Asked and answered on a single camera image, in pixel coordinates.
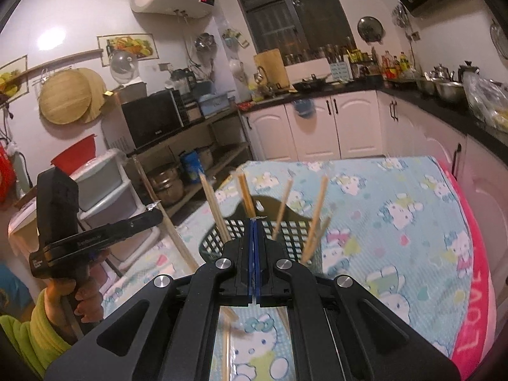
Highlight light blue container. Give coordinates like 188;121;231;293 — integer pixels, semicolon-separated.
197;91;235;118

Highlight pink lettered blanket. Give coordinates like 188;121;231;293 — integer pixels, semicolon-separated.
432;159;499;361

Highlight wooden kitchen shelf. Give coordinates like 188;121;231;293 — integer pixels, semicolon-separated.
127;107;255;271

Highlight person's left forearm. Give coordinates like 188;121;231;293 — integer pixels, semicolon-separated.
0;310;86;371

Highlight plastic drawer unit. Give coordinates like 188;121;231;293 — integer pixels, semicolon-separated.
8;149;159;271

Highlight cartoon cat printed blanket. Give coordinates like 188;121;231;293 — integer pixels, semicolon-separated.
101;157;477;381

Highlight group of condiment bottles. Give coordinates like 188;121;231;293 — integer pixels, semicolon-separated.
371;47;422;81

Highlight person's blue clothing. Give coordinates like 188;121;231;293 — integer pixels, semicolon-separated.
0;264;33;317

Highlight fruit wall poster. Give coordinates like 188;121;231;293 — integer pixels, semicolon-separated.
0;55;28;98
97;34;155;68

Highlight blue printed bag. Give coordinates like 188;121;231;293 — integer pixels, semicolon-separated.
180;150;206;185

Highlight black microwave oven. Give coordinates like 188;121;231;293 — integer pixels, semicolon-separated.
121;89;185;150

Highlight person's left hand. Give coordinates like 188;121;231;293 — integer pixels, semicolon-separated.
43;248;110;343

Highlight steel pot lid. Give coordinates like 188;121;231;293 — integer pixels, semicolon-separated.
357;16;385;44

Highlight green plastic utensil holder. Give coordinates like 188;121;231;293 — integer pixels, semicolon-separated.
198;195;332;276

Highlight long wooden rolling pin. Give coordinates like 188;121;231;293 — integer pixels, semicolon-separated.
27;49;104;77

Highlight red plastic bag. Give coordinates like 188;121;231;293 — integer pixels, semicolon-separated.
0;143;17;204

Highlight wooden cutting board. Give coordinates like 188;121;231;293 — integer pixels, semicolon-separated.
254;49;287;88

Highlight round bamboo board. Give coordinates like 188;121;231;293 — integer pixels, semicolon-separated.
77;67;108;122
38;69;94;126

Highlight row of spice jars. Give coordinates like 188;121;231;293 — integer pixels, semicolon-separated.
284;43;358;65

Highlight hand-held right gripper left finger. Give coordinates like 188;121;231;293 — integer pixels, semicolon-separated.
43;217;255;381

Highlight steel mixing bowl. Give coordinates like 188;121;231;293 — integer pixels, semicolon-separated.
432;80;467;103

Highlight glass pot lid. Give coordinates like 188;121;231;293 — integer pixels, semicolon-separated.
108;50;140;86
489;20;508;61

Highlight wall hook rack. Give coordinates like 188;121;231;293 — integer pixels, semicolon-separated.
391;3;422;42

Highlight red plastic basin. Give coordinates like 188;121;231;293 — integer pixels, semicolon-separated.
51;134;98;175

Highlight large steel pot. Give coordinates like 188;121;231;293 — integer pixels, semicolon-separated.
147;162;185;208

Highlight steel teapot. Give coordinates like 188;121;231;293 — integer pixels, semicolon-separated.
431;63;455;82

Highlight black kitchen appliance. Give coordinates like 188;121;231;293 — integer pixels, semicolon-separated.
164;67;199;96

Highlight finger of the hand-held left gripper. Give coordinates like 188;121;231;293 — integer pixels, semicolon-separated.
89;208;164;249

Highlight black frying pan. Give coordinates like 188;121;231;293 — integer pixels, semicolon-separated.
291;73;331;92

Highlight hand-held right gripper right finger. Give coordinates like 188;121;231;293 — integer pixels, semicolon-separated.
254;217;463;381

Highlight dark kitchen window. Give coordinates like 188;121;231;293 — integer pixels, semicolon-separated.
229;0;356;61

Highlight clear plastic bag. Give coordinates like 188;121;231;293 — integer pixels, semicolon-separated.
464;72;508;132

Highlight black kettle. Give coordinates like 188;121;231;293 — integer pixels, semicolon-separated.
458;60;482;85

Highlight white countertop box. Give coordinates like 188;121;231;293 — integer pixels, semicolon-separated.
286;59;331;84

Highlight white arched-door cabinets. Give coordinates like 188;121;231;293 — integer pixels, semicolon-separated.
242;89;388;164

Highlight hanging steel bowl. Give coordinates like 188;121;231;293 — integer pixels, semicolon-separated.
194;33;217;55

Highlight blue hanging cloth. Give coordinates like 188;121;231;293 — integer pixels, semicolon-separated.
293;98;315;119

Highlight steel kettle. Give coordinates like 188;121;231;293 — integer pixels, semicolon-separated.
254;67;274;89

